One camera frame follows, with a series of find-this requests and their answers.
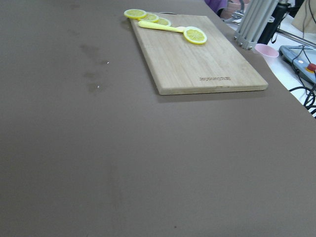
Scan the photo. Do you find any pink cup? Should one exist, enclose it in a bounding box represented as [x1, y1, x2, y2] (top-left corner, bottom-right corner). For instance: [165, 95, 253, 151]
[254, 43, 279, 58]

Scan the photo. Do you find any bamboo cutting board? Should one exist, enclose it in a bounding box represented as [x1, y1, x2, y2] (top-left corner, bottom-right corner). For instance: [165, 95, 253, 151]
[131, 14, 268, 95]

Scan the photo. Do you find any yellow plastic knife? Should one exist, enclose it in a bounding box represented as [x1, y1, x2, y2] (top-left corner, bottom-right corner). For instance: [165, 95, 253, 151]
[138, 21, 185, 33]

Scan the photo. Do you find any lemon slice near knife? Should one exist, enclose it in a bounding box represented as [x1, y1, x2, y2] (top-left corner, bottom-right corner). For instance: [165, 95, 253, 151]
[156, 17, 171, 26]

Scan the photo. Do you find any lemon slice middle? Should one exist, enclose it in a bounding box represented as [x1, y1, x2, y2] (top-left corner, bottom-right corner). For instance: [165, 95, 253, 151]
[138, 13, 159, 23]

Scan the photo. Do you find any pink bowl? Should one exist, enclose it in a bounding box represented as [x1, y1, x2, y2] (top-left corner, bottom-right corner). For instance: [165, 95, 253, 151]
[220, 0, 250, 19]

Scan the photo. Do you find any purple cloth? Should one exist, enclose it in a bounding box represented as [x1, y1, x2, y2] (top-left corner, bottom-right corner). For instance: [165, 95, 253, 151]
[204, 0, 228, 16]

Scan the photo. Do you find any black thermos bottle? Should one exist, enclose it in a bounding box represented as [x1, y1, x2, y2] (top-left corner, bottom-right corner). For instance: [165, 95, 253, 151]
[257, 0, 290, 44]

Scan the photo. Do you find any blue teach pendant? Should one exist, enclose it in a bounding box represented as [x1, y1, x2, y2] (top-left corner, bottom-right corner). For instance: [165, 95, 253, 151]
[279, 45, 316, 84]

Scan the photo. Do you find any lemon slice on handle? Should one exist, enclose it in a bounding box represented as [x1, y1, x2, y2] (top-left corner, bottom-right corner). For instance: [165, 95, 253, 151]
[183, 27, 207, 45]

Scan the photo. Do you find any aluminium frame post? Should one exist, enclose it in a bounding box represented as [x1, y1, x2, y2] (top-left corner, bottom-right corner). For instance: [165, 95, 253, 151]
[234, 0, 279, 50]

